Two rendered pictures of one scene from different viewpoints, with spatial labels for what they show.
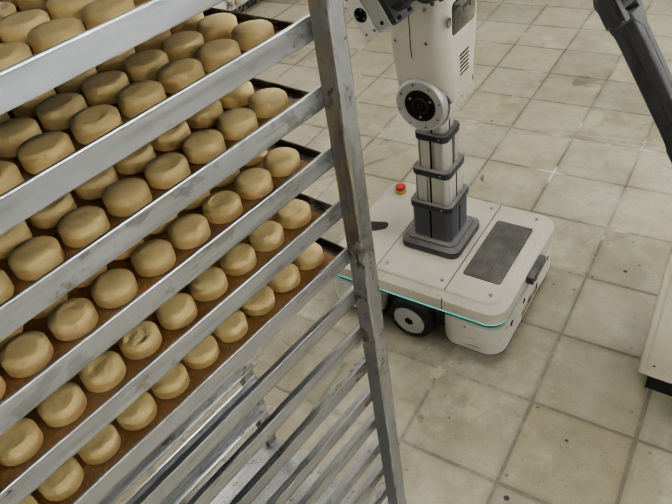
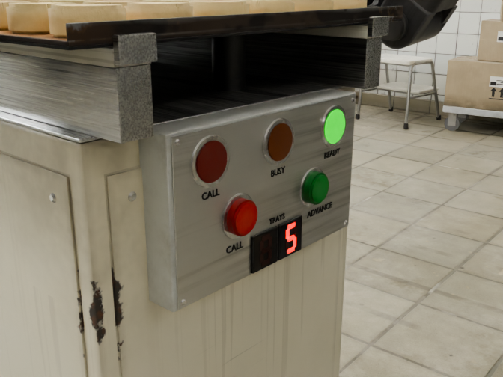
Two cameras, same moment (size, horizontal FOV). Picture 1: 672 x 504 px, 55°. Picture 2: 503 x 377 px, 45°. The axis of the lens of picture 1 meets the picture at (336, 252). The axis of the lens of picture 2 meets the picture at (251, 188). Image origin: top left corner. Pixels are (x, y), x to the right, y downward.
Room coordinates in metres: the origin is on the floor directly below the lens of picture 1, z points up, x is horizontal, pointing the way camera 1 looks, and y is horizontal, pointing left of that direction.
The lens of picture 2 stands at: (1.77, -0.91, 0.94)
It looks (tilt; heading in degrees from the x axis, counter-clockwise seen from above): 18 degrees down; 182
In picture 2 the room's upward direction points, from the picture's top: straight up
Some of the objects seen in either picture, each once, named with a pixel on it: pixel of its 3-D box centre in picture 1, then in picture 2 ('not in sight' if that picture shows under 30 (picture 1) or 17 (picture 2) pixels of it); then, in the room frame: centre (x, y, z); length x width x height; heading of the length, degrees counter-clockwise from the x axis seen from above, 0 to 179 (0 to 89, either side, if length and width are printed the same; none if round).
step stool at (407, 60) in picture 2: not in sight; (400, 87); (-2.67, 0.04, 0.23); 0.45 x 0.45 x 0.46; 44
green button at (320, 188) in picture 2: not in sight; (314, 187); (1.23, -0.86, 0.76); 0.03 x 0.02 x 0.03; 140
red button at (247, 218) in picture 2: not in sight; (239, 216); (1.31, -0.93, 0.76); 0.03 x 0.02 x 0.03; 140
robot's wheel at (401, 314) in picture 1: (412, 315); not in sight; (1.50, -0.22, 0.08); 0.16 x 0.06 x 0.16; 51
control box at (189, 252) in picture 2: not in sight; (263, 185); (1.26, -0.91, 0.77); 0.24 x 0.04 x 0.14; 140
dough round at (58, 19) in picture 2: not in sight; (87, 20); (1.35, -1.03, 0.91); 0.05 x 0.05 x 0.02
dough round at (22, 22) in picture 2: not in sight; (44, 17); (1.32, -1.07, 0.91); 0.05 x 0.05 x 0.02
